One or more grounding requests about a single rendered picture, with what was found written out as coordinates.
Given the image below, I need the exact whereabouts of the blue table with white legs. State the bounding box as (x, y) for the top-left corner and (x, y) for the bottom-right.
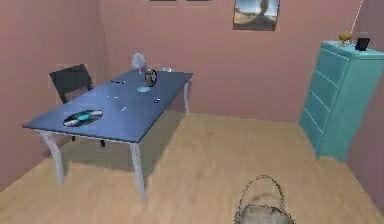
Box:
(22, 69), (194, 203)

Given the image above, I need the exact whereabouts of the white desk fan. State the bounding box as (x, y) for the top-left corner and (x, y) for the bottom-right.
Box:
(131, 52), (147, 75)

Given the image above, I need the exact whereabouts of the framed landscape picture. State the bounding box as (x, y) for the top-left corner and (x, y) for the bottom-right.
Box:
(232, 0), (281, 32)

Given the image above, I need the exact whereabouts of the black chair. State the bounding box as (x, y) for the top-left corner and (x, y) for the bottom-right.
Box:
(48, 63), (106, 148)

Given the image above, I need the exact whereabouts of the teal chest of drawers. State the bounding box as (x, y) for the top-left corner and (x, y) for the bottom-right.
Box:
(298, 40), (384, 163)

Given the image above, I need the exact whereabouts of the small gold statuette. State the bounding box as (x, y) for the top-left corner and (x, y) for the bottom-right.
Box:
(338, 31), (354, 48)

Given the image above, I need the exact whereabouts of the black mug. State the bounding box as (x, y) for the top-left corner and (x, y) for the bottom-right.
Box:
(354, 37), (371, 52)

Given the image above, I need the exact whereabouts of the black vinyl record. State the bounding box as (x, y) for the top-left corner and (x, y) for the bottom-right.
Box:
(62, 109), (104, 128)

